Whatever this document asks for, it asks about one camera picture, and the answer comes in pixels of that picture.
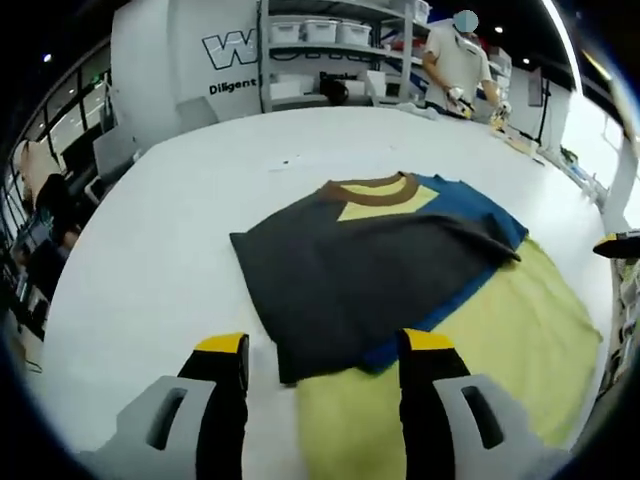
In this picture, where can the white storage bin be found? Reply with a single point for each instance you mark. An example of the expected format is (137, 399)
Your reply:
(321, 31)
(355, 33)
(286, 31)

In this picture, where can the yellow blue grey garment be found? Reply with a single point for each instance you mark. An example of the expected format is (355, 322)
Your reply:
(350, 280)

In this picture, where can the beige flat object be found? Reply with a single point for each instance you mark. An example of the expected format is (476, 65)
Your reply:
(520, 144)

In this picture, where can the black floor stand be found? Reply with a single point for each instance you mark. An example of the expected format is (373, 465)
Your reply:
(544, 115)

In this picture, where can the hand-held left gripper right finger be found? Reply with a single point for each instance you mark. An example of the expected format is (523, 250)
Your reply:
(420, 400)

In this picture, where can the black backpack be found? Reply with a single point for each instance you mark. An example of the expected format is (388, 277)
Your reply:
(334, 91)

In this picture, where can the grey metal shelf rack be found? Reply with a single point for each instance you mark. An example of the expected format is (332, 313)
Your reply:
(265, 65)

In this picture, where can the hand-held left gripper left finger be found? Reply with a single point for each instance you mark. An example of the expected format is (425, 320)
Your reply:
(225, 400)

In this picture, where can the white box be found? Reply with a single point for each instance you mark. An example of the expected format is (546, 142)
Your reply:
(291, 86)

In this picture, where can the grey chair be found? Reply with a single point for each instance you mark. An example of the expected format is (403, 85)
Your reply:
(197, 111)
(375, 83)
(115, 152)

